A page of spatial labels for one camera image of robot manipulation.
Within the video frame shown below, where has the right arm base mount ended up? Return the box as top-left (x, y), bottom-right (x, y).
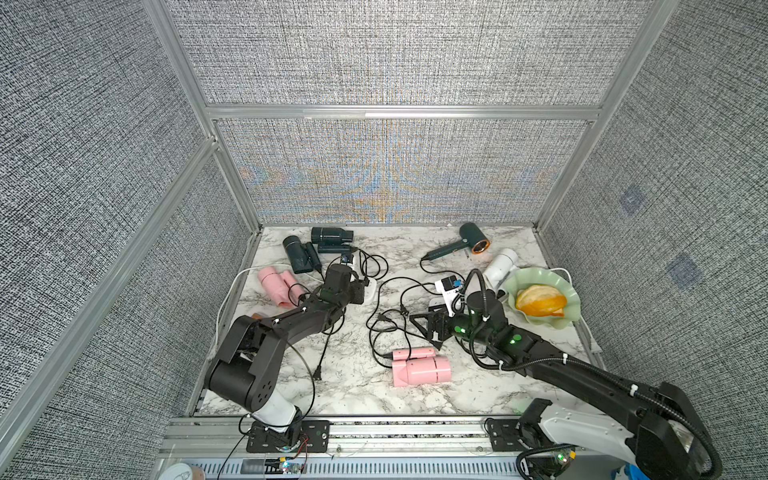
top-left (483, 399), bottom-right (575, 479)

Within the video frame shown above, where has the dark green hair dryer left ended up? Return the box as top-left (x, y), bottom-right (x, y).
top-left (282, 235), bottom-right (322, 274)

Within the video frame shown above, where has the left white power strip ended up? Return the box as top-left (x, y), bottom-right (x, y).
top-left (363, 277), bottom-right (377, 304)

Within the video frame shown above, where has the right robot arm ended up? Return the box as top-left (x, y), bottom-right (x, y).
top-left (420, 290), bottom-right (723, 479)

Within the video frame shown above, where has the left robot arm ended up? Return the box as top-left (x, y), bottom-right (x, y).
top-left (204, 264), bottom-right (364, 432)

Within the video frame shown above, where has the pink hair dryer left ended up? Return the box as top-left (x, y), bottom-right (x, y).
top-left (257, 267), bottom-right (298, 308)

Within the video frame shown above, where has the light green scalloped plate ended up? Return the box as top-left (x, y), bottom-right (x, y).
top-left (502, 267), bottom-right (582, 329)

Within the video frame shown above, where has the pink folded hair dryer front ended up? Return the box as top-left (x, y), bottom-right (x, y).
top-left (391, 347), bottom-right (452, 387)

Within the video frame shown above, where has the black cable of green dryer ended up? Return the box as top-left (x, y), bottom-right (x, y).
top-left (419, 257), bottom-right (466, 283)

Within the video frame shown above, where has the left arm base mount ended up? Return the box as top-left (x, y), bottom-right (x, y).
top-left (246, 420), bottom-right (331, 456)

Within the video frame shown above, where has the white hair dryer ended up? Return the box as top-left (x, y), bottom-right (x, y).
top-left (483, 248), bottom-right (519, 291)

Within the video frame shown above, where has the dark green hair dryer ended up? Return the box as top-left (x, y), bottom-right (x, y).
top-left (282, 235), bottom-right (322, 274)
top-left (310, 227), bottom-right (354, 254)

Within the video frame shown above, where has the black cable of back dryer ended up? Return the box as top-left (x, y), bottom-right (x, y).
top-left (353, 245), bottom-right (389, 283)

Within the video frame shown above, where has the white power strip cable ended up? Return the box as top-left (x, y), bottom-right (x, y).
top-left (212, 267), bottom-right (262, 361)

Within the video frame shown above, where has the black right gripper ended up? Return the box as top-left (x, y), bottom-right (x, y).
top-left (409, 302), bottom-right (494, 353)

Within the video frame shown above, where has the white round object bottom left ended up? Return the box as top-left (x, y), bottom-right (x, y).
top-left (158, 462), bottom-right (206, 480)

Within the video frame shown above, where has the green hair dryer orange nozzle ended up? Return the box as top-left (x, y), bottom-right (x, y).
top-left (422, 222), bottom-right (491, 261)

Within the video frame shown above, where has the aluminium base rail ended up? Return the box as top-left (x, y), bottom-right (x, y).
top-left (149, 413), bottom-right (655, 480)

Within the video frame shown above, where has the bread roll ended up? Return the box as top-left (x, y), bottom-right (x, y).
top-left (514, 285), bottom-right (568, 317)

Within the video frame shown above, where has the dark green hair dryer back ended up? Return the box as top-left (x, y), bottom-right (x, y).
top-left (310, 227), bottom-right (354, 254)

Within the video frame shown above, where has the black cable with plug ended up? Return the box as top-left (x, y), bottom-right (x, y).
top-left (311, 311), bottom-right (346, 382)

